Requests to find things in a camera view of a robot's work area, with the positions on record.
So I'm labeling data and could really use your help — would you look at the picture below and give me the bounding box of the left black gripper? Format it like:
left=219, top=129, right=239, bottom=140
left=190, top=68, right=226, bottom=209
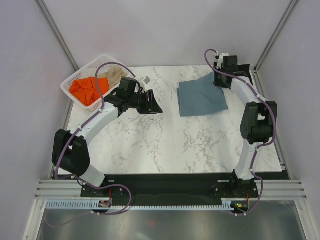
left=128, top=90, right=163, bottom=116

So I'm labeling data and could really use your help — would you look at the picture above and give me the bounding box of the blue t shirt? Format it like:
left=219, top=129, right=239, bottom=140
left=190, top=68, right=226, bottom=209
left=176, top=72, right=229, bottom=117

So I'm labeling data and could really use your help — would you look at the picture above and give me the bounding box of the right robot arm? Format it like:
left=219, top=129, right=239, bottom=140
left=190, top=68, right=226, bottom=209
left=213, top=53, right=278, bottom=197

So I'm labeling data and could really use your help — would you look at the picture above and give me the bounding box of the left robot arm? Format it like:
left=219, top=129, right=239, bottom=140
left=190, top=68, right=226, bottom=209
left=52, top=77, right=163, bottom=197

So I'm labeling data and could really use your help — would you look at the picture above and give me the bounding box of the folded black t shirt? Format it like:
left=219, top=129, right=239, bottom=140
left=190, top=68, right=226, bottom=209
left=236, top=64, right=253, bottom=84

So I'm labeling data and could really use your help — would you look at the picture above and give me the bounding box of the beige t shirt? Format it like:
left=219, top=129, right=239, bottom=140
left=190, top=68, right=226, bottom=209
left=97, top=65, right=128, bottom=89

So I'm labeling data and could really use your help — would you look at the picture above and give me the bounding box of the white plastic laundry basket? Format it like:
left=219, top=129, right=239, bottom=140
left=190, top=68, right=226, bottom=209
left=60, top=54, right=134, bottom=112

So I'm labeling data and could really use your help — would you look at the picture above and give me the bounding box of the orange t shirt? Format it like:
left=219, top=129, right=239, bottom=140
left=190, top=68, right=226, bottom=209
left=69, top=77, right=101, bottom=107

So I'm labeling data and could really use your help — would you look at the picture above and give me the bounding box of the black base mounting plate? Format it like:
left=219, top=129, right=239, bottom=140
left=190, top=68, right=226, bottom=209
left=80, top=173, right=259, bottom=205

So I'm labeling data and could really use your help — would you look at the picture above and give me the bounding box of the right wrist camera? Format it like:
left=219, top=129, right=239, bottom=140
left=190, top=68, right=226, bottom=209
left=214, top=52, right=229, bottom=70

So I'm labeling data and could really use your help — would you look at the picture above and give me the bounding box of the right aluminium frame post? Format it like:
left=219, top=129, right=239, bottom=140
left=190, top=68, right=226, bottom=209
left=253, top=0, right=300, bottom=72

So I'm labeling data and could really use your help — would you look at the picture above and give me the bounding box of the aluminium frame post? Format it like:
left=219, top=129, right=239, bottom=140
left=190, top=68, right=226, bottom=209
left=34, top=0, right=79, bottom=71
left=253, top=0, right=300, bottom=72

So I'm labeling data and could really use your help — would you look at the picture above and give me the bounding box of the white slotted cable duct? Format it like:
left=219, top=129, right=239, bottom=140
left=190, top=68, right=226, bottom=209
left=45, top=199, right=248, bottom=211

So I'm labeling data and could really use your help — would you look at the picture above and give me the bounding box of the left aluminium frame post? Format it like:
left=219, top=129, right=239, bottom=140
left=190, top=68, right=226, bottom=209
left=34, top=0, right=79, bottom=71

